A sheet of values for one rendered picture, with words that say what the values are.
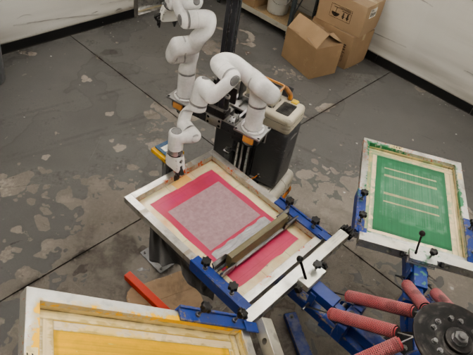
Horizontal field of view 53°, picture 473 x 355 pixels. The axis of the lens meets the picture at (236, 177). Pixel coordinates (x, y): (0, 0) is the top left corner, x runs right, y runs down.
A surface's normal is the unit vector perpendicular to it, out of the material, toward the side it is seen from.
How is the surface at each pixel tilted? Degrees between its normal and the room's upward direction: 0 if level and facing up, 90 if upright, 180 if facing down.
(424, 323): 0
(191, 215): 0
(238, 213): 0
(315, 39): 48
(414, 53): 90
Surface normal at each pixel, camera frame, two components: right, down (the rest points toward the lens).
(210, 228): 0.14, -0.72
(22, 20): 0.71, 0.55
